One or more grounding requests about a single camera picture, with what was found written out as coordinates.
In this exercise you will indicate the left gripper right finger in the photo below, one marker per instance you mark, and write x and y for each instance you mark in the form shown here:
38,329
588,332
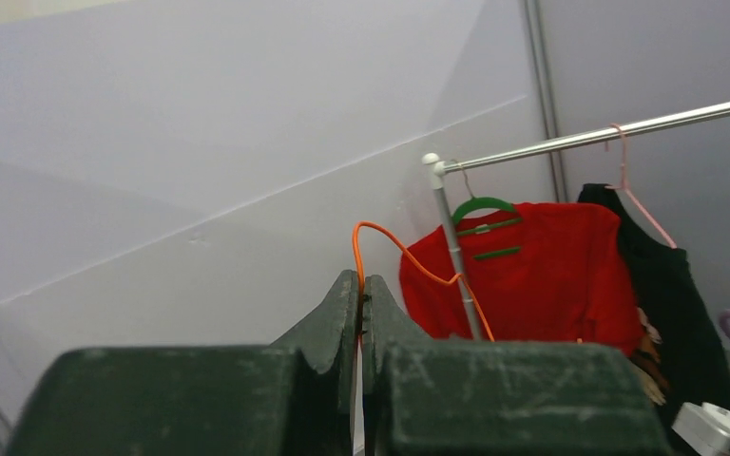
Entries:
424,396

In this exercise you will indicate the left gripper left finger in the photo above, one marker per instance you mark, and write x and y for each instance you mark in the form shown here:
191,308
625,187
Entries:
295,396

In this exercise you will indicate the red t-shirt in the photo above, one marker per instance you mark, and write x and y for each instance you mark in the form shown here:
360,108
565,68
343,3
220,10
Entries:
556,276

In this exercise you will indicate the green clothes hanger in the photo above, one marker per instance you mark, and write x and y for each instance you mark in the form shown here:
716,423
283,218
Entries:
475,204

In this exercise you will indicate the black t-shirt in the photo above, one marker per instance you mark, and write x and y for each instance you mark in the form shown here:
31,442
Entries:
681,358

